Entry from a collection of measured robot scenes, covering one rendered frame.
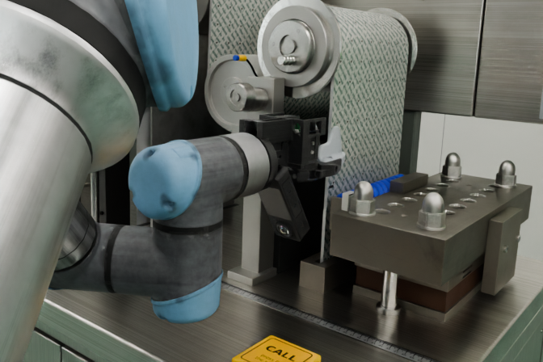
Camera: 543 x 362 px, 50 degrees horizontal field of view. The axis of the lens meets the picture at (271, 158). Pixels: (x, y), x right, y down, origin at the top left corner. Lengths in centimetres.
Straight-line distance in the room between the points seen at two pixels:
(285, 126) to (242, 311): 26
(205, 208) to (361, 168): 39
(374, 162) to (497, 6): 33
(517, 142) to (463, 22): 243
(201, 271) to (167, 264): 4
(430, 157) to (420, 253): 293
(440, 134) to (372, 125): 269
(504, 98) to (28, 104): 91
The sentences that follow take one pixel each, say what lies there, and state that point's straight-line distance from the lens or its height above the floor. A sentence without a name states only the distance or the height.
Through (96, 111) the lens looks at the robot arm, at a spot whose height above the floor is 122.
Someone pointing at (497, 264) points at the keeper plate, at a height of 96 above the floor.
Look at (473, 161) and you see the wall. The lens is 357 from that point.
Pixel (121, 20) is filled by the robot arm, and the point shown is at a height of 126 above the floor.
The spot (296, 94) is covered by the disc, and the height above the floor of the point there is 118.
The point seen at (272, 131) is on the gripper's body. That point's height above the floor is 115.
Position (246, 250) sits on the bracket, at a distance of 89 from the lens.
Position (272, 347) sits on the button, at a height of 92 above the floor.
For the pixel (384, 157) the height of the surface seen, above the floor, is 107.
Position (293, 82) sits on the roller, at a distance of 84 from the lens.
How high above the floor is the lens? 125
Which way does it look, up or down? 11 degrees down
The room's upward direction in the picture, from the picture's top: 2 degrees clockwise
